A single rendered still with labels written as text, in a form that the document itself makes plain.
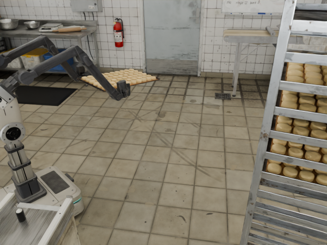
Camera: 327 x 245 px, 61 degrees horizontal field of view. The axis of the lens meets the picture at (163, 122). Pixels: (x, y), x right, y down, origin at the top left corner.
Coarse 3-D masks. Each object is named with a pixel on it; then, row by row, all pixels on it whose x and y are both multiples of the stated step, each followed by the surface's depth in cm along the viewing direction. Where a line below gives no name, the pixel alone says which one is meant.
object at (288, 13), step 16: (288, 0) 74; (288, 16) 76; (288, 32) 77; (272, 80) 85; (272, 96) 87; (272, 112) 90; (256, 160) 100; (256, 176) 103; (256, 192) 106; (240, 240) 121
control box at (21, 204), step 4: (20, 204) 135; (24, 204) 134; (28, 204) 134; (32, 204) 134; (36, 204) 134; (32, 208) 132; (36, 208) 132; (40, 208) 132; (44, 208) 132; (48, 208) 132; (52, 208) 132; (56, 208) 132
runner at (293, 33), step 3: (291, 33) 117; (294, 33) 117; (297, 33) 116; (300, 33) 116; (303, 33) 115; (306, 33) 115; (309, 33) 114; (312, 33) 114; (315, 33) 114; (318, 33) 113; (321, 33) 113; (324, 33) 112; (315, 36) 112; (318, 36) 112; (321, 36) 111; (324, 36) 111
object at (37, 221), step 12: (12, 216) 128; (24, 216) 125; (36, 216) 128; (48, 216) 128; (72, 216) 128; (0, 228) 122; (12, 228) 122; (24, 228) 122; (36, 228) 122; (72, 228) 129; (0, 240) 117; (12, 240) 117; (24, 240) 117; (36, 240) 117; (60, 240) 118; (72, 240) 129
